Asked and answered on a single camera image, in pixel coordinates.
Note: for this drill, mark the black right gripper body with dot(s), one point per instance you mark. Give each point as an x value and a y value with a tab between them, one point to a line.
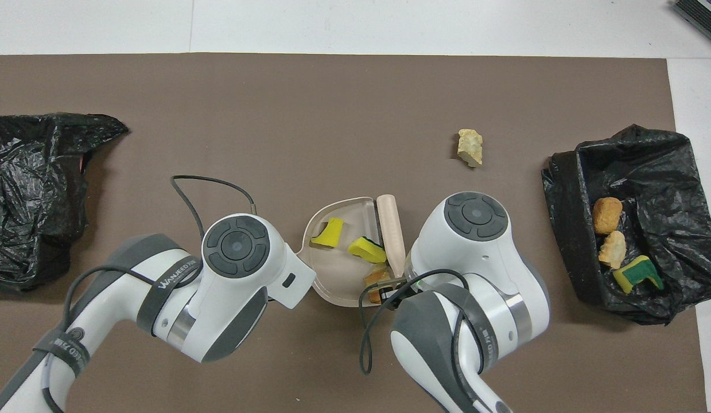
400	295

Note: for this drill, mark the brown bread roll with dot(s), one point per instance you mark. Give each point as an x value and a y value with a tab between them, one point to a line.
607	215

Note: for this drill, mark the striped croissant piece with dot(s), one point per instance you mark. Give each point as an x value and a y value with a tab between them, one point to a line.
378	278

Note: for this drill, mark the black bag lined bin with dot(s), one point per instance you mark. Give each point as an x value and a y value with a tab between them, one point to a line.
28	201
665	172

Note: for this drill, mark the dark ribbed panel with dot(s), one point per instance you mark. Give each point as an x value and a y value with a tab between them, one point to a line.
702	17

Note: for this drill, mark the pale bread piece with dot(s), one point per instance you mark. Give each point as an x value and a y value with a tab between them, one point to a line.
470	146
613	249

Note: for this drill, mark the beige plastic dustpan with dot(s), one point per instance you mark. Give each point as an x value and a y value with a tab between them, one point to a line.
338	275

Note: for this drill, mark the yellow sponge chunk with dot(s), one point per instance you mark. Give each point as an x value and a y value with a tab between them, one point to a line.
365	248

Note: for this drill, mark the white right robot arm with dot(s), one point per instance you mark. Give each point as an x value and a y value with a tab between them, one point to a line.
476	252

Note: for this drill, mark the brown table mat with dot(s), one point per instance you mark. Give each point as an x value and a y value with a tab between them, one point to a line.
275	115

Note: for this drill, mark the yellow and green sponge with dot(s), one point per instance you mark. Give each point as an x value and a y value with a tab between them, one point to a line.
636	274

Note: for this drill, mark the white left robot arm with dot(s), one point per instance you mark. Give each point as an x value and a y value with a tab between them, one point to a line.
217	298

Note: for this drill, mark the yellow sponge wedge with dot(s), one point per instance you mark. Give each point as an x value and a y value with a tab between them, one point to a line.
329	234

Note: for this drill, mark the beige hand brush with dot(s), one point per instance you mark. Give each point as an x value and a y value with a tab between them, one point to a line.
391	229

